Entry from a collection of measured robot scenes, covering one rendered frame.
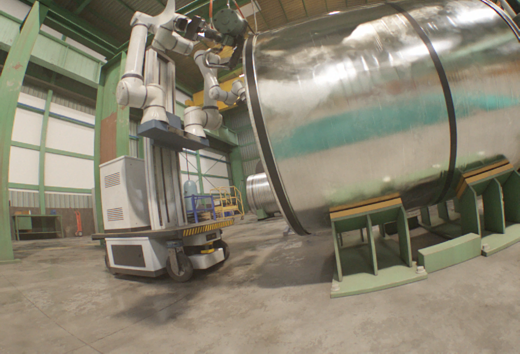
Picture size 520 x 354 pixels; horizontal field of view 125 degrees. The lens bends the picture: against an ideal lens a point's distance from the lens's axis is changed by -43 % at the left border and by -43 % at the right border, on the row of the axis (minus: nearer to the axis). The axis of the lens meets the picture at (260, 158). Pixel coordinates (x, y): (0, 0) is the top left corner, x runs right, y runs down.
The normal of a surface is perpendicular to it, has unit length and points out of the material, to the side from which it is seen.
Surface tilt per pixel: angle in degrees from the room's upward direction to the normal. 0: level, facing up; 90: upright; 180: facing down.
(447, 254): 90
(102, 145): 90
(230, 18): 115
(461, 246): 90
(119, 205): 90
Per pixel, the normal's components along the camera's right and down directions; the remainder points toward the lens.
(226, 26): -0.26, 0.29
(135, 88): 0.77, -0.14
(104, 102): -0.33, -0.13
